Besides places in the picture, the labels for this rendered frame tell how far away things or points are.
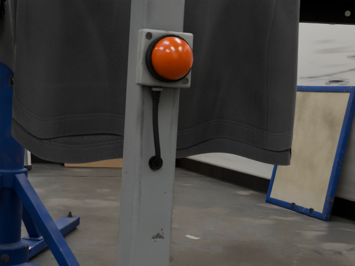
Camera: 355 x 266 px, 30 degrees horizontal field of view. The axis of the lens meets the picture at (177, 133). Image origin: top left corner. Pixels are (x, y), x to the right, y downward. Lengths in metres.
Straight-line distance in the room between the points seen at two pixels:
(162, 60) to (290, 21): 0.47
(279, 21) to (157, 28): 0.42
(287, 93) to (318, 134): 2.89
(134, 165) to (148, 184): 0.02
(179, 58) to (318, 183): 3.25
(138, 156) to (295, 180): 3.40
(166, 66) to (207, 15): 0.39
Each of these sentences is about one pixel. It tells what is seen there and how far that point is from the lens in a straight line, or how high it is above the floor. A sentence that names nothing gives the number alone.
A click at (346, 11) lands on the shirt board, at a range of 2.08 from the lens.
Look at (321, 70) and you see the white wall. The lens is 4.05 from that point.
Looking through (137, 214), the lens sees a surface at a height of 0.51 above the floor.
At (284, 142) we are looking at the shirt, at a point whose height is 0.56.
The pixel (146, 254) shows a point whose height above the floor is 0.47.
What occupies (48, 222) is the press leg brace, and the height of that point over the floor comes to 0.21.
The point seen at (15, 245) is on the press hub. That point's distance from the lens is 2.23.
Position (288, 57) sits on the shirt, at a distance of 1.00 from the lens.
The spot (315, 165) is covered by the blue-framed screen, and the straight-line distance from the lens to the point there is 3.85.
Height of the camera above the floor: 0.62
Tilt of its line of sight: 3 degrees down
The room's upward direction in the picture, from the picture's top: 3 degrees clockwise
